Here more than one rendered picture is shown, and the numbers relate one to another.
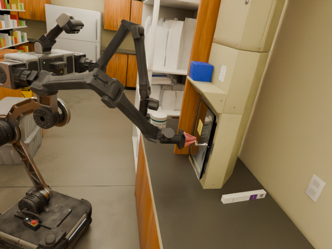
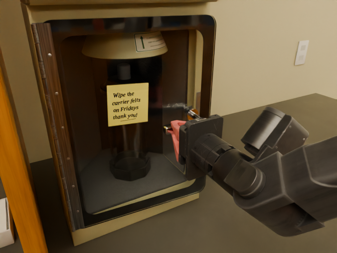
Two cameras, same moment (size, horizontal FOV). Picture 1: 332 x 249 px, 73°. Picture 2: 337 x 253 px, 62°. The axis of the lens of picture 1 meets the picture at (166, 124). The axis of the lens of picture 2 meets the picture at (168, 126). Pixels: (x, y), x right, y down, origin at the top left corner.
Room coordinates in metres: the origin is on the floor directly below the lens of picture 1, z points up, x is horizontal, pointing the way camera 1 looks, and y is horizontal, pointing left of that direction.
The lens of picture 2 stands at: (1.28, 0.28, 1.43)
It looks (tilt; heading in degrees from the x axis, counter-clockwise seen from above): 25 degrees down; 255
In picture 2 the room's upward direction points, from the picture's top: straight up
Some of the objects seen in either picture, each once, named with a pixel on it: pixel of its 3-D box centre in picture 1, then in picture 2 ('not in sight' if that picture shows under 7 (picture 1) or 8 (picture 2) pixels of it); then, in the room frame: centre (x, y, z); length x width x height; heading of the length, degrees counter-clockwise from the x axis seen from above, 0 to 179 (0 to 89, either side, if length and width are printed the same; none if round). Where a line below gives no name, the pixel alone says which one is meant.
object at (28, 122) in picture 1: (17, 118); not in sight; (2.42, 1.79, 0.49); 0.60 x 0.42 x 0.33; 14
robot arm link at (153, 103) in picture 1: (150, 100); not in sight; (1.42, 0.13, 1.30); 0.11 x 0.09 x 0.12; 78
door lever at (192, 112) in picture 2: (198, 141); (183, 122); (1.13, -0.19, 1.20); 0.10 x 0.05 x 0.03; 10
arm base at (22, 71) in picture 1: (24, 77); not in sight; (1.04, 0.70, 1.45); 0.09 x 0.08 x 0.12; 168
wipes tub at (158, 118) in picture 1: (158, 122); not in sight; (1.72, 0.07, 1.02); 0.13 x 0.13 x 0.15
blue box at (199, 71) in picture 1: (200, 71); not in sight; (1.29, -0.15, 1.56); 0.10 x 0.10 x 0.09; 14
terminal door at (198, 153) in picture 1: (199, 137); (142, 127); (1.20, -0.21, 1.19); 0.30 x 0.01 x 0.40; 10
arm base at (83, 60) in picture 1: (85, 64); not in sight; (1.53, 0.59, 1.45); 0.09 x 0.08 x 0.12; 168
